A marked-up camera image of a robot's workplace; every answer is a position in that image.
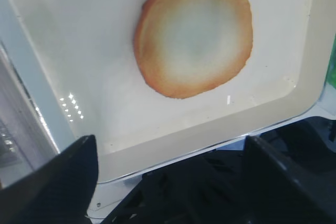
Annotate bun slice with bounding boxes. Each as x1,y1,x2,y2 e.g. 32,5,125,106
133,0,253,99

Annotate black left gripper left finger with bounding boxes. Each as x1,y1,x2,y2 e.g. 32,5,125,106
1,135,99,223

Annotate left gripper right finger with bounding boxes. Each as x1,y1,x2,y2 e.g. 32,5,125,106
244,136,335,223

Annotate green lettuce leaf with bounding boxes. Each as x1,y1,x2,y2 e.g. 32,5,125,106
326,38,336,89

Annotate clear left long rail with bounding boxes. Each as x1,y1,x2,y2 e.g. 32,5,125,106
1,45,60,188

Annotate white rectangular metal tray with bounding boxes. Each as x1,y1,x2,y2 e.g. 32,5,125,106
1,0,335,183

